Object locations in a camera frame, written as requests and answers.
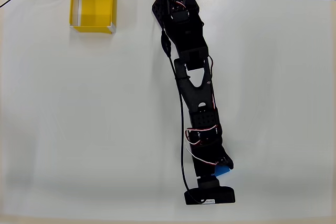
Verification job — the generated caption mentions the blue block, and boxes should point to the blue block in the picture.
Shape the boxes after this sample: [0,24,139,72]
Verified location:
[214,165,232,178]

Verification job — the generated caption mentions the yellow open cardboard box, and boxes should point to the yellow open cardboard box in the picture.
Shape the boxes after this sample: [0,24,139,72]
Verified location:
[69,0,118,35]

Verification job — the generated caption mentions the black webcam with white label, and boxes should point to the black webcam with white label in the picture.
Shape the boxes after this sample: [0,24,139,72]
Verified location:
[183,176,236,206]

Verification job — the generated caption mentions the black webcam cable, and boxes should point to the black webcam cable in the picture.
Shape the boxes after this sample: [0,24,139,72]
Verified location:
[160,24,206,204]

